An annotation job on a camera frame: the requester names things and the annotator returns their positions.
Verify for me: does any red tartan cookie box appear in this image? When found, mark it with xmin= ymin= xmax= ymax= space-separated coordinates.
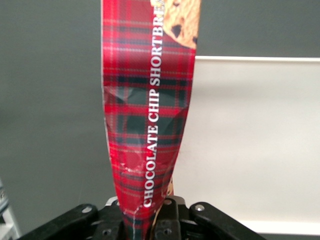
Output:
xmin=100 ymin=0 xmax=202 ymax=240

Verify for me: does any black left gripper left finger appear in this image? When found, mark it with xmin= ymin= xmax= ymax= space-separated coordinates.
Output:
xmin=14 ymin=196 xmax=129 ymax=240

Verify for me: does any cream rectangular tray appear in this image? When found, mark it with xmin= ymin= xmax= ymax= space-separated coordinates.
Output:
xmin=173 ymin=56 xmax=320 ymax=235

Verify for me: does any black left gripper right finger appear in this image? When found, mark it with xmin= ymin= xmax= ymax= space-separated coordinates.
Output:
xmin=149 ymin=195 xmax=268 ymax=240

